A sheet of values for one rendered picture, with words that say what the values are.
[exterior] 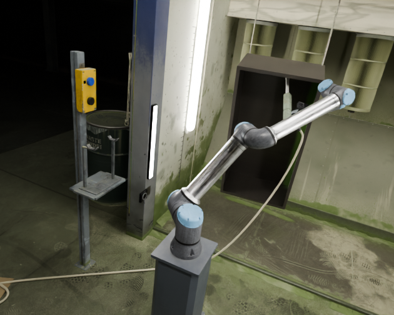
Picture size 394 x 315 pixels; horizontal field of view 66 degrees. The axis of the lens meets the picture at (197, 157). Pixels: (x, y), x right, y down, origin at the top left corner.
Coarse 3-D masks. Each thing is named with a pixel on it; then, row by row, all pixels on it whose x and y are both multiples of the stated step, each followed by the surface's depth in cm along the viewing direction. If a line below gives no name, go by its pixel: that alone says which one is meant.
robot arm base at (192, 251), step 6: (174, 240) 178; (174, 246) 176; (180, 246) 174; (186, 246) 173; (192, 246) 174; (198, 246) 177; (174, 252) 176; (180, 252) 174; (186, 252) 173; (192, 252) 175; (198, 252) 177; (180, 258) 175; (186, 258) 174; (192, 258) 175
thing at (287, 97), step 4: (288, 80) 225; (288, 84) 222; (288, 88) 221; (288, 92) 216; (284, 96) 217; (288, 96) 214; (284, 100) 215; (288, 100) 213; (284, 104) 213; (288, 104) 211; (284, 108) 211; (288, 108) 209; (284, 112) 209; (288, 112) 207; (284, 116) 208; (288, 116) 205; (300, 128) 219
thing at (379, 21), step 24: (240, 0) 312; (264, 0) 303; (288, 0) 294; (312, 0) 286; (336, 0) 279; (360, 0) 272; (384, 0) 265; (312, 24) 292; (336, 24) 285; (360, 24) 277; (384, 24) 270
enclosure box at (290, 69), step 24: (240, 72) 236; (264, 72) 213; (288, 72) 211; (312, 72) 214; (240, 96) 264; (264, 96) 259; (312, 96) 245; (240, 120) 278; (264, 120) 270; (288, 144) 275; (240, 168) 307; (264, 168) 297; (240, 192) 287; (264, 192) 289; (288, 192) 261
